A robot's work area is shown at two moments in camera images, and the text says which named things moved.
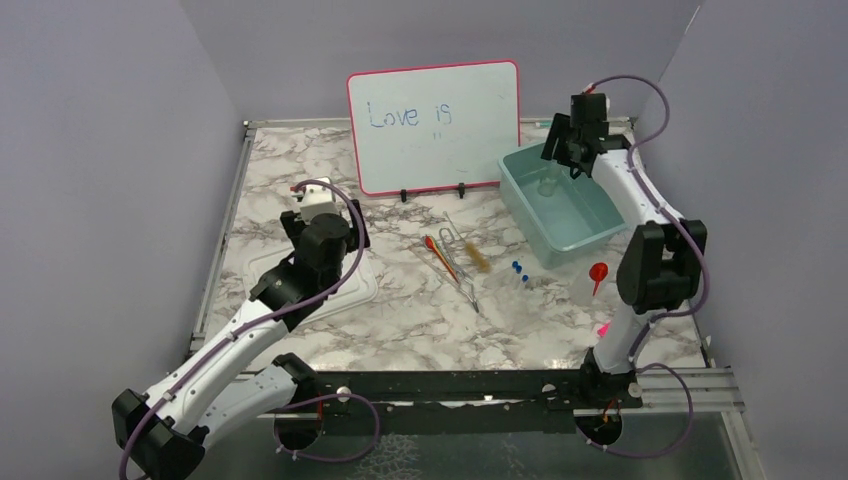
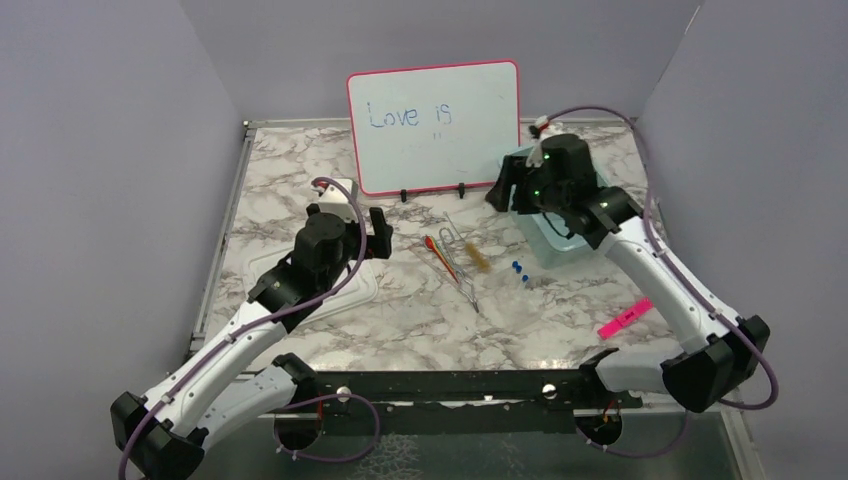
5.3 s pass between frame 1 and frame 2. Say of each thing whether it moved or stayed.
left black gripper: moved
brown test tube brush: stayed
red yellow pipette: stayed
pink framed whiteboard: stayed
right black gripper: moved
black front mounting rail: stayed
